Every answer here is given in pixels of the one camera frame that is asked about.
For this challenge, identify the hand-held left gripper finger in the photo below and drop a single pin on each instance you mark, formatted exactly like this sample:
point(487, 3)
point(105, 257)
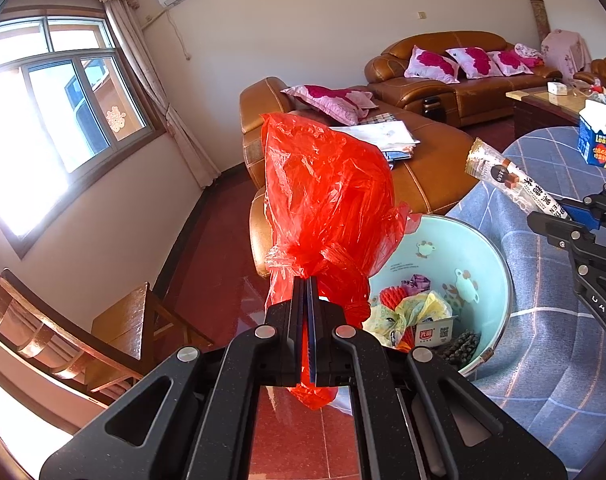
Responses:
point(300, 330)
point(313, 330)

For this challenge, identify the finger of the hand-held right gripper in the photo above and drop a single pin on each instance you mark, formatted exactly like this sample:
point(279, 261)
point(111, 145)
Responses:
point(555, 230)
point(580, 211)

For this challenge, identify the long brown snack wrapper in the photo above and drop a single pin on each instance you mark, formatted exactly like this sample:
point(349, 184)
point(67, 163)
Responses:
point(513, 180)

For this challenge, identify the red honeycomb paper piece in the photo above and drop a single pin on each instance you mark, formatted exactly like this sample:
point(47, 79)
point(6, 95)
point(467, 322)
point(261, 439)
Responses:
point(395, 297)

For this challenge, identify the light blue trash bin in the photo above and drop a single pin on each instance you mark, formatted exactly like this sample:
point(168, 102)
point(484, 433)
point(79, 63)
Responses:
point(468, 260)

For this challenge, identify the yellow printed plastic bag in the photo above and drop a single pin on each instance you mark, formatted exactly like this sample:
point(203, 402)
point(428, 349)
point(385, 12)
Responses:
point(418, 310)

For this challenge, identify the purple wrapper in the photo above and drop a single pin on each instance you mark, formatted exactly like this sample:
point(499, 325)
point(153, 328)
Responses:
point(415, 284)

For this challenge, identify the white carton with red label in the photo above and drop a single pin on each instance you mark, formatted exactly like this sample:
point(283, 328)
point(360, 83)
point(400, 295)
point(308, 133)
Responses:
point(435, 332)

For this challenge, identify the red plastic bag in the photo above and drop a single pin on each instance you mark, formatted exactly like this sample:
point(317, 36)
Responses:
point(328, 200)

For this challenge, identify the black knitted bundle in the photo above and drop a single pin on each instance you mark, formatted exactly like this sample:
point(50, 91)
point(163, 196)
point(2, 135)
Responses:
point(460, 350)

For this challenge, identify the blue milk carton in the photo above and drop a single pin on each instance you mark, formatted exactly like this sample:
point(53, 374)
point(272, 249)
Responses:
point(595, 135)

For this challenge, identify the blue plaid tablecloth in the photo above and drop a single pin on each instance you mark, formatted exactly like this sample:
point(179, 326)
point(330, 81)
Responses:
point(533, 360)

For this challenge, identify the dark wooden coffee table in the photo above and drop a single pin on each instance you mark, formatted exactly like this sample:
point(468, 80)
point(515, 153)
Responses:
point(548, 110)

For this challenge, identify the white tissue box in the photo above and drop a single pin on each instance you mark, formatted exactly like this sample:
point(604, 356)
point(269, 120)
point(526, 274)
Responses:
point(556, 88)

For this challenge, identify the brown leather chaise sofa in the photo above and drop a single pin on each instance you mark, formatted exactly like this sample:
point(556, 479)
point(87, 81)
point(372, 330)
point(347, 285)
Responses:
point(433, 180)

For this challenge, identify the brown leather armchair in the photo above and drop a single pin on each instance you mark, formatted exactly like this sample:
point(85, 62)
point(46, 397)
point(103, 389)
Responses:
point(600, 70)

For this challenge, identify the brown leather three-seat sofa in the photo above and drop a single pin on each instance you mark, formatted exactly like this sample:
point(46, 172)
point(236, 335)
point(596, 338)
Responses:
point(478, 95)

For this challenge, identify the pink cloth-covered appliance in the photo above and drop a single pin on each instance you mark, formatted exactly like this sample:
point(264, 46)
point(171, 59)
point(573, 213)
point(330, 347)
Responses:
point(565, 52)

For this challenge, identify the pink floral blanket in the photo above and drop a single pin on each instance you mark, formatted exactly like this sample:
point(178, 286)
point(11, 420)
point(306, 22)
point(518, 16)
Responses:
point(528, 54)

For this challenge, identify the folded blue plaid cloth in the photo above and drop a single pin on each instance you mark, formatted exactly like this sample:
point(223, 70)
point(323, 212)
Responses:
point(400, 154)

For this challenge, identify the rolled standing mat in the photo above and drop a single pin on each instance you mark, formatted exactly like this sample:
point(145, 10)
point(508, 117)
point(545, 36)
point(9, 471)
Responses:
point(539, 20)

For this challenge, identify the folded white cloth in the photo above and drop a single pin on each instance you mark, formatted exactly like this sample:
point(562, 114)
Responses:
point(383, 135)

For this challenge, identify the checkered cloth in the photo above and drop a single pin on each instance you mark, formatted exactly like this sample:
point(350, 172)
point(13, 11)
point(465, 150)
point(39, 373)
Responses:
point(378, 119)

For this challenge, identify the large pink floral pillow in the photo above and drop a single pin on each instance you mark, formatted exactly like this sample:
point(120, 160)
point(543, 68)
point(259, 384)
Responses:
point(328, 102)

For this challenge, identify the wooden chair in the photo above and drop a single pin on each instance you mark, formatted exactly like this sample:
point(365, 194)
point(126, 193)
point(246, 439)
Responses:
point(48, 340)

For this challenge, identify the beige curtain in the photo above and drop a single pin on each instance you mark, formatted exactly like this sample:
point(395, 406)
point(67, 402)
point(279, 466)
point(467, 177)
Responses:
point(153, 85)

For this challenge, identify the window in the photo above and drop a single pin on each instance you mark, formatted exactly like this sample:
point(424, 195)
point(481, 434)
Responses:
point(68, 110)

